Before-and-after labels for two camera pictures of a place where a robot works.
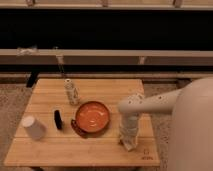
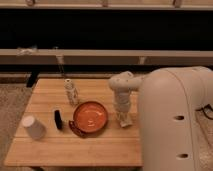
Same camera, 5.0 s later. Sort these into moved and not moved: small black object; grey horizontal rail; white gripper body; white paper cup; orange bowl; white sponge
Moved: white sponge; white gripper body
Not moved: small black object; orange bowl; white paper cup; grey horizontal rail
